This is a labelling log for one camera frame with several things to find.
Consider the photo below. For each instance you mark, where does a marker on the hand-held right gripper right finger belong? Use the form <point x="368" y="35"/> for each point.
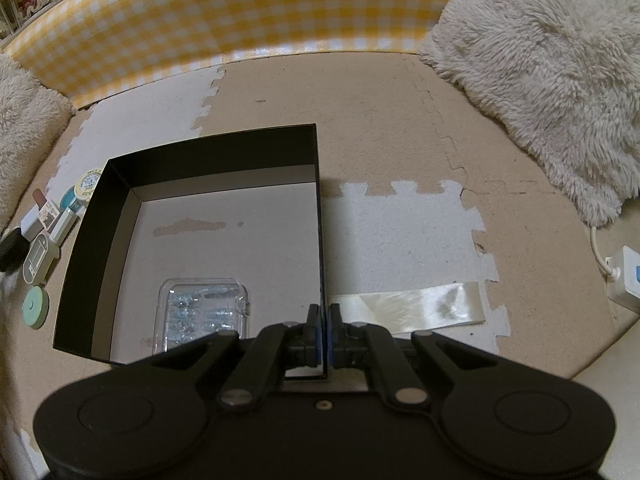
<point x="331" y="334"/>

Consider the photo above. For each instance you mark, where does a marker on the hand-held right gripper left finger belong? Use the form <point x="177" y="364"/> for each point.
<point x="314" y="334"/>

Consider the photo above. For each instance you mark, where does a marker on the clear plastic case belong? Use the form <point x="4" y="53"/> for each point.
<point x="200" y="310"/>

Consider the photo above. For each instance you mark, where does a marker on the black cardboard box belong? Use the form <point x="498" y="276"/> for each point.
<point x="200" y="150"/>

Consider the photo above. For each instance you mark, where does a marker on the green round compact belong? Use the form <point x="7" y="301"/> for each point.
<point x="36" y="307"/>

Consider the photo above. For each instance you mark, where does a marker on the nail polish bottle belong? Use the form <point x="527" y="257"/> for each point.
<point x="34" y="217"/>

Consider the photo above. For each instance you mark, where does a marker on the black oval case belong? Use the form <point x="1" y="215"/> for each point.
<point x="10" y="250"/>

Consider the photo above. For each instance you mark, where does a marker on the shiny clear plastic strip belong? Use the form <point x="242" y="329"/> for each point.
<point x="400" y="310"/>

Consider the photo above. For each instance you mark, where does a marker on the white foam puzzle tile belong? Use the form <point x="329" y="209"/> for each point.
<point x="410" y="240"/>
<point x="150" y="100"/>

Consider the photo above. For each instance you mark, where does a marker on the beige foam puzzle mat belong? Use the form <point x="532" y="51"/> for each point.
<point x="350" y="110"/>

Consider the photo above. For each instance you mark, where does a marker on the round white lid tin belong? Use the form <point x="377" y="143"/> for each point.
<point x="90" y="180"/>

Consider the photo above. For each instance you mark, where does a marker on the teal tape roll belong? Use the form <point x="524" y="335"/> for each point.
<point x="70" y="202"/>

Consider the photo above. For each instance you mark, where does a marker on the white power strip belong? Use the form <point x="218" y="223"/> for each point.
<point x="625" y="275"/>

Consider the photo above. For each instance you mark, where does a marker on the yellow checked padded barrier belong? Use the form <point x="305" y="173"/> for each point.
<point x="225" y="15"/>

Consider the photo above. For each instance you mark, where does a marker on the white fluffy cushion right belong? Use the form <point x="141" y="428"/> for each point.
<point x="550" y="60"/>

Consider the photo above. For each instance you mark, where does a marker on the white fluffy cushion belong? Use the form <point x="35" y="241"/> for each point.
<point x="550" y="60"/>
<point x="25" y="125"/>

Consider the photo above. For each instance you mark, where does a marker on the white fluffy cushion left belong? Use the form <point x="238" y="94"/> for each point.
<point x="25" y="125"/>

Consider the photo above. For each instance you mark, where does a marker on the clear storage drawers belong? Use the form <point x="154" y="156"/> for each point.
<point x="30" y="0"/>

